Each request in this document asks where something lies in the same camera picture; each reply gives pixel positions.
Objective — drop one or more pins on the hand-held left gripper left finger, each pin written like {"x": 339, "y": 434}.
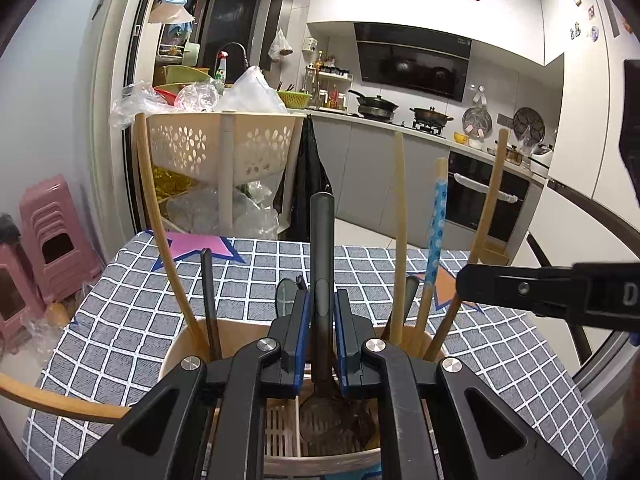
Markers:
{"x": 302, "y": 340}

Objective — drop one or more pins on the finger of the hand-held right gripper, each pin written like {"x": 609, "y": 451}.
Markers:
{"x": 510, "y": 287}

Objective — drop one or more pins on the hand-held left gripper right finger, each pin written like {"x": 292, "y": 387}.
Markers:
{"x": 341, "y": 340}

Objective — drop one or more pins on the beige utensil holder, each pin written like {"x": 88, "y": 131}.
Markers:
{"x": 240, "y": 329}

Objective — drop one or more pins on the blue patterned wooden utensil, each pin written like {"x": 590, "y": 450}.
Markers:
{"x": 436, "y": 220}

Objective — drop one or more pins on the black spatula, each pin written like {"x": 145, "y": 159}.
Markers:
{"x": 321, "y": 240}

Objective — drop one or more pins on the long curved wooden utensil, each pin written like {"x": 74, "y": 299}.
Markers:
{"x": 157, "y": 220}

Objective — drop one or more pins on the orange star sticker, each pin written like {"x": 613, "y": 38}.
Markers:
{"x": 446, "y": 291}

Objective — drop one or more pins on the built-in oven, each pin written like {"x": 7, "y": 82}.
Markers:
{"x": 480, "y": 200}

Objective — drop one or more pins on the pale wooden stick utensil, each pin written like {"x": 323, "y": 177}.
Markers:
{"x": 400, "y": 220}

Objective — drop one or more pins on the white rice cooker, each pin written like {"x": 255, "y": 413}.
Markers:
{"x": 542, "y": 155}

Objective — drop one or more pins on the pink star sticker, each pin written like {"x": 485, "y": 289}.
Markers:
{"x": 200, "y": 248}

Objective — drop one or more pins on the black trash bag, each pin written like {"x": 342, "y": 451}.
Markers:
{"x": 307, "y": 185}

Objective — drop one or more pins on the yellow bowl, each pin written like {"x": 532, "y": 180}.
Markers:
{"x": 460, "y": 138}

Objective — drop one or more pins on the dark round pan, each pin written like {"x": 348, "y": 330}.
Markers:
{"x": 529, "y": 124}

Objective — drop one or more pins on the grey kitchen cabinets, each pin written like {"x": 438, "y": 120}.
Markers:
{"x": 365, "y": 175}

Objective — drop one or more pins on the round metal steamer rack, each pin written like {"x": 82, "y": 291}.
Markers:
{"x": 477, "y": 122}

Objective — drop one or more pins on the blue checked tablecloth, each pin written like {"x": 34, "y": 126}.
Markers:
{"x": 125, "y": 320}

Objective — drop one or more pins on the white refrigerator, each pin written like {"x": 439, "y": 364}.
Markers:
{"x": 585, "y": 110}

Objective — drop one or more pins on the cooking pot on stove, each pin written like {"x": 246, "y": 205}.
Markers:
{"x": 431, "y": 117}

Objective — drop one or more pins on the cream plastic storage rack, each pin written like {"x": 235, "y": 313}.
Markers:
{"x": 220, "y": 145}

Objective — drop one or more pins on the black wok with lid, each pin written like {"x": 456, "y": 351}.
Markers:
{"x": 375, "y": 104}

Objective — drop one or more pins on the black range hood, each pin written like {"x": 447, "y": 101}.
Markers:
{"x": 415, "y": 67}

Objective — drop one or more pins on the green colander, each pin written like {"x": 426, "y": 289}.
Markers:
{"x": 294, "y": 100}

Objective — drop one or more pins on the clear plastic bags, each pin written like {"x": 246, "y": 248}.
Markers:
{"x": 245, "y": 92}

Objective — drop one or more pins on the spice rack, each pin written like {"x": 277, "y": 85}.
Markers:
{"x": 330, "y": 85}

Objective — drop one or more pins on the pink plastic stool stack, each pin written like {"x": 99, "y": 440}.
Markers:
{"x": 57, "y": 230}

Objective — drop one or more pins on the spray bottle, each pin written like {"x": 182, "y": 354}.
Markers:
{"x": 221, "y": 70}

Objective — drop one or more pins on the green plastic basins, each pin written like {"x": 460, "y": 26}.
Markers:
{"x": 187, "y": 74}

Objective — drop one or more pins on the dark pink plastic stool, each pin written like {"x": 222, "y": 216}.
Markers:
{"x": 15, "y": 295}

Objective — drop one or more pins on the hanging plastic bag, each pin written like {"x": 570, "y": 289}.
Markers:
{"x": 280, "y": 46}

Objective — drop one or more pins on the kitchen faucet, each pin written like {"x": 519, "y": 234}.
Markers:
{"x": 240, "y": 50}

